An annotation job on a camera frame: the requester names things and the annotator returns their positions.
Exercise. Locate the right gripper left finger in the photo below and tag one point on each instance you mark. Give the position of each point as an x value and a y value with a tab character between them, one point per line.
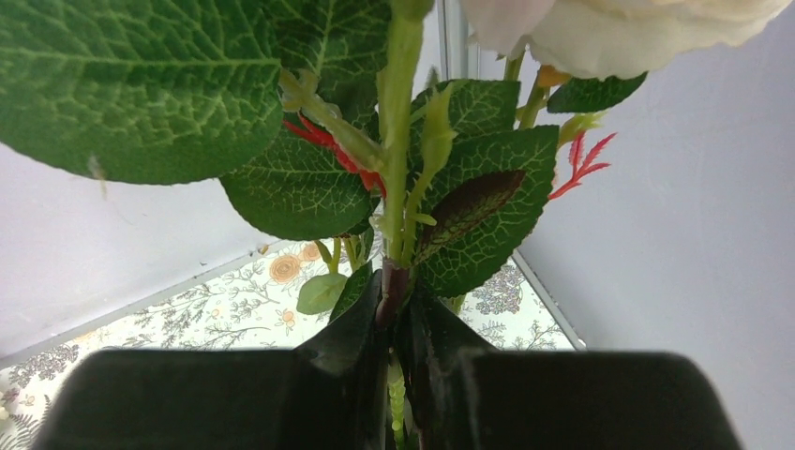
341	384

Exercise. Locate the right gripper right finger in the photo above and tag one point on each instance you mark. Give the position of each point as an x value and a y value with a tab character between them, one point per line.
435	348

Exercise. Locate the pink rose stem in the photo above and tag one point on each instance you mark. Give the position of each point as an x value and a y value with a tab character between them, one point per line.
172	92
322	293

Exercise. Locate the cream rose stem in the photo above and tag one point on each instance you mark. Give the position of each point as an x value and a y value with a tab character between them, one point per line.
583	58

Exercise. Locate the floral patterned table mat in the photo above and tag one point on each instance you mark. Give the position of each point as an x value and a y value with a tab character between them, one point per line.
254	306

